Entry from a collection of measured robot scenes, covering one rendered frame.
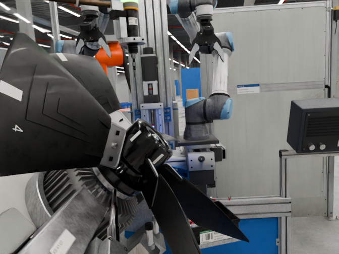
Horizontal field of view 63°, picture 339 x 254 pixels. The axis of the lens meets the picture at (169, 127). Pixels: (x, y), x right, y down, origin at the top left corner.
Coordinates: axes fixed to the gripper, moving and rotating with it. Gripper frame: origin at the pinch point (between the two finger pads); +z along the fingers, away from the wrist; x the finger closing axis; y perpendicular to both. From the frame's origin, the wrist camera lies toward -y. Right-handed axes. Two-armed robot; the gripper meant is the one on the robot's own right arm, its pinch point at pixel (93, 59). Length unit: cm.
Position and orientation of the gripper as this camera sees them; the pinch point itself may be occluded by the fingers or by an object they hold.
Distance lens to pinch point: 129.5
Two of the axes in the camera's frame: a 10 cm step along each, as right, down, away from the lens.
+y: 0.2, -1.4, 9.9
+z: 0.6, 9.9, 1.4
